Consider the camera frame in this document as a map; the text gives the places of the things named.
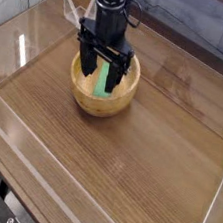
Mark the clear acrylic corner bracket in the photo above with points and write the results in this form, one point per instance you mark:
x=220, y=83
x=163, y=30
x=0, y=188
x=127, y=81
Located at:
x=74, y=14

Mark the green rectangular stick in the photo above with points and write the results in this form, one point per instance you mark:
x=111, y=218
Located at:
x=100, y=90

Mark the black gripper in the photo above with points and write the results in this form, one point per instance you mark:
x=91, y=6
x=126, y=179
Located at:
x=116, y=51

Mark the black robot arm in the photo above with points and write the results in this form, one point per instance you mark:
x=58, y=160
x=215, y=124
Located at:
x=104, y=36

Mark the wooden bowl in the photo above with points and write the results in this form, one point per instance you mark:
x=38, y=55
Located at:
x=121, y=96

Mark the clear acrylic enclosure wall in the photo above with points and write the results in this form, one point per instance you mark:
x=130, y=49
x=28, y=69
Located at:
x=160, y=160

